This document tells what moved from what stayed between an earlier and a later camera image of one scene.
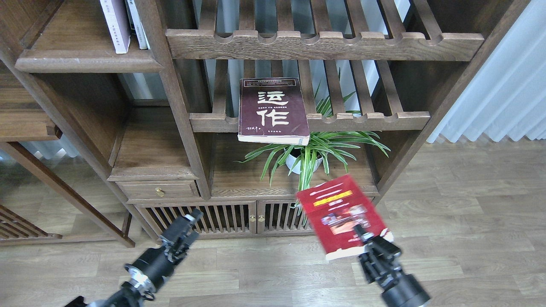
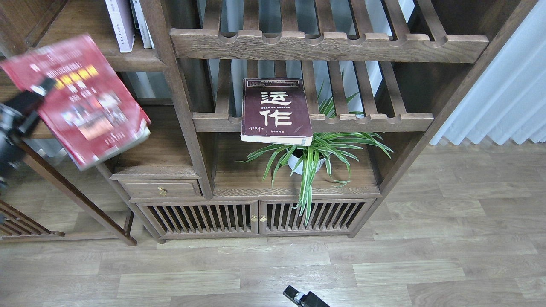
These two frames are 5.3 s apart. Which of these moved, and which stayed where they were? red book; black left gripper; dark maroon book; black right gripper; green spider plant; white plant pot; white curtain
Moved: black right gripper; black left gripper; red book
Stayed: white plant pot; dark maroon book; green spider plant; white curtain
